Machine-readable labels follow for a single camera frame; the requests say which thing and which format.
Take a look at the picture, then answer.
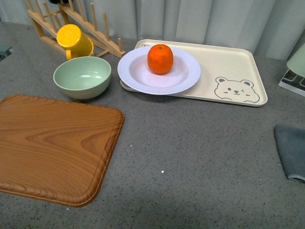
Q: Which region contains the white round plate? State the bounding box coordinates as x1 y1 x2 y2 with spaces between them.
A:
117 45 201 95

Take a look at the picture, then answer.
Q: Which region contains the orange fruit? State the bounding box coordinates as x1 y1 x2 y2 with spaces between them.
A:
147 44 174 74

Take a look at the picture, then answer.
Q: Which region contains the light green bowl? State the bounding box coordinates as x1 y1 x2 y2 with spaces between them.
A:
53 56 112 100

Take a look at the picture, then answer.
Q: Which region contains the beige bear tray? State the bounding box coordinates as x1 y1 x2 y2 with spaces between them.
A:
121 39 268 107

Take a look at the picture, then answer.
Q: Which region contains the wooden cutting board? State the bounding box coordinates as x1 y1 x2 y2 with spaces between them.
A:
0 94 124 207

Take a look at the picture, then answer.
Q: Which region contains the yellow plastic cup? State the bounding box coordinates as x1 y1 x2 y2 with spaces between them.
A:
56 24 94 60

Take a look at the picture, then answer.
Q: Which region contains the grey folded cloth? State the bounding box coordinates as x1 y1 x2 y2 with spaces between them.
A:
274 125 305 183

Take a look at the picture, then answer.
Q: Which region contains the wooden dish rack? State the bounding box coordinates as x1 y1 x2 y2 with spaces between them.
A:
25 0 126 58

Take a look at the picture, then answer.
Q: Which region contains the light green cup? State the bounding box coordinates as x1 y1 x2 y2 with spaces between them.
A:
286 44 305 77

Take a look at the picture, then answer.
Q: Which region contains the dark green object left edge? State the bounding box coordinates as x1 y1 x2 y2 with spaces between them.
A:
0 44 12 61

